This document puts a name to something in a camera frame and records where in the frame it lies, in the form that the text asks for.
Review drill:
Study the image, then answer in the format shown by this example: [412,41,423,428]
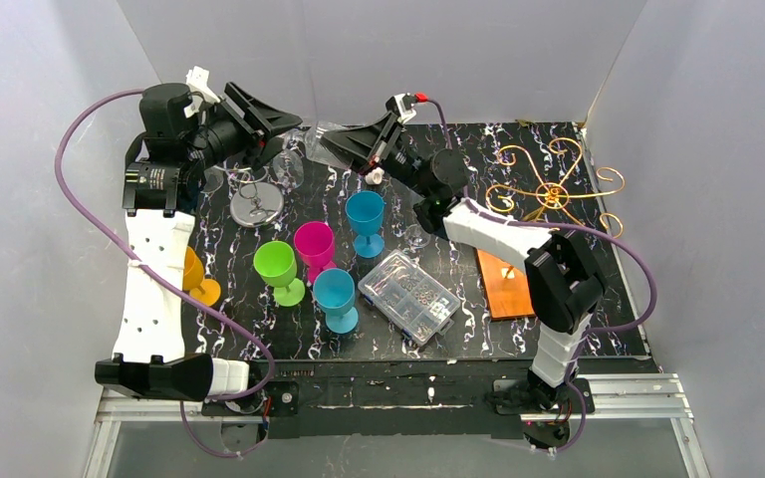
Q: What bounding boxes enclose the teal plastic wine glass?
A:
[346,190,385,259]

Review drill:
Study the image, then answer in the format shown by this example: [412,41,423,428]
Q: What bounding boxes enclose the clear wine glass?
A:
[400,188,430,250]

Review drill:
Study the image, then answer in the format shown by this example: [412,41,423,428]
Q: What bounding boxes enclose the green plastic wine glass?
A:
[253,241,306,307]

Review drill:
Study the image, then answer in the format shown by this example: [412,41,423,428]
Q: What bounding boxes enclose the blue plastic wine glass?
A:
[313,268,359,335]

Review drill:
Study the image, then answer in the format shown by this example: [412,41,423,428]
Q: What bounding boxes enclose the orange plastic wine glass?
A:
[182,247,221,307]

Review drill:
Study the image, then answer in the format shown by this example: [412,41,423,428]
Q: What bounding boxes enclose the clear glass front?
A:
[284,120,350,170]

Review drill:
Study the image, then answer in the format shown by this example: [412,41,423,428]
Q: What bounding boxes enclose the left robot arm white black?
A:
[95,83,301,401]

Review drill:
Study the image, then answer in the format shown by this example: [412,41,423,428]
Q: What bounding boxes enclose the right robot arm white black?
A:
[319,113,607,397]

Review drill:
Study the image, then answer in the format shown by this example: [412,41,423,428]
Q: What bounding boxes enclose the magenta plastic wine glass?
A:
[293,221,336,285]

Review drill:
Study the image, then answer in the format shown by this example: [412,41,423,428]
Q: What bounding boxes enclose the green white toy drill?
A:
[365,167,384,186]

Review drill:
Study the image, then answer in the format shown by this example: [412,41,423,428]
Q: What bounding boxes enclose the clear glass back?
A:
[271,149,305,192]

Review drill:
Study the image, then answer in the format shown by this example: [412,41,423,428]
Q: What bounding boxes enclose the clear plastic screw box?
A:
[358,250,461,347]

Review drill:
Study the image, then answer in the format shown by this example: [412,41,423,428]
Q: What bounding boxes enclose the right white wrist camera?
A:
[385,93,429,124]

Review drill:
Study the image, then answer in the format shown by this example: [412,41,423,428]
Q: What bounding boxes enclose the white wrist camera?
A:
[185,66,222,111]
[385,93,429,124]

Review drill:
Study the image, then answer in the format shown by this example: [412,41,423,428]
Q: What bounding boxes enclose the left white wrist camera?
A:
[185,66,222,111]

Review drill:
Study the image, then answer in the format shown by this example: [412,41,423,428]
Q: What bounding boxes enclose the silver wire wine glass rack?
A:
[227,168,285,228]

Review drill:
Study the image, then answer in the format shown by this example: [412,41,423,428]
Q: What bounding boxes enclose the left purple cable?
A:
[53,89,278,459]

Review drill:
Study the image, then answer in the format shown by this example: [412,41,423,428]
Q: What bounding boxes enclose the purple cable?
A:
[424,95,658,454]
[53,89,278,459]

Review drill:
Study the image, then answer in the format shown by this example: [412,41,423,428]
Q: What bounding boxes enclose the gold wire wine glass rack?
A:
[476,137,626,322]

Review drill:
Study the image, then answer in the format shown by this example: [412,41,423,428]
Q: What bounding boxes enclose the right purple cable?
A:
[424,95,658,454]

